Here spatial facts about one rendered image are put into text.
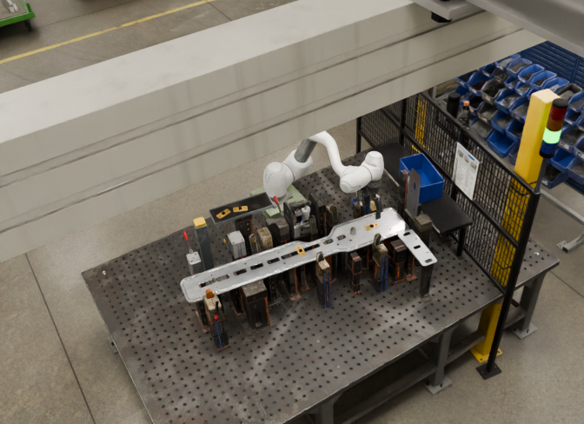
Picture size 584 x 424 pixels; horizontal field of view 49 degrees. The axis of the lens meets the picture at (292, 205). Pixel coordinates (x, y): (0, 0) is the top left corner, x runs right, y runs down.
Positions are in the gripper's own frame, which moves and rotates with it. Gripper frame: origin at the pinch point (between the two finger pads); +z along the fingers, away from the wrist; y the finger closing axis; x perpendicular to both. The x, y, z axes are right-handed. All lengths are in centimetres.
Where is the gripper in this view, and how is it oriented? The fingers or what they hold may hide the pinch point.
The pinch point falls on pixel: (372, 210)
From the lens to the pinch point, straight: 375.6
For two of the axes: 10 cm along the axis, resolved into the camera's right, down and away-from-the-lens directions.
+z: 0.6, 7.4, 6.7
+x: 9.2, -3.0, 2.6
